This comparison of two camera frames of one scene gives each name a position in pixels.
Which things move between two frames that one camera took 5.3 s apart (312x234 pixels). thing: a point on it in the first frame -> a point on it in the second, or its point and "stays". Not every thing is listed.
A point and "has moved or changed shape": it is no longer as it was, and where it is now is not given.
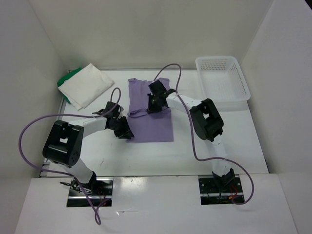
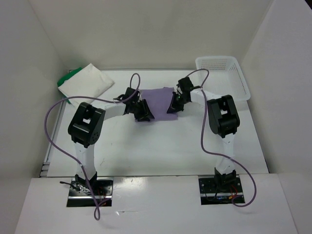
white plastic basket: x=222 y=79 stays
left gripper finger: x=128 y=133 -> x=146 y=111
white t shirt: x=86 y=87 stays
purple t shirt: x=154 y=127 has moved or changed shape
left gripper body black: x=117 y=126 -> x=136 y=109
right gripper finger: x=154 y=105 -> x=176 y=105
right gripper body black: x=156 y=96 -> x=181 y=97
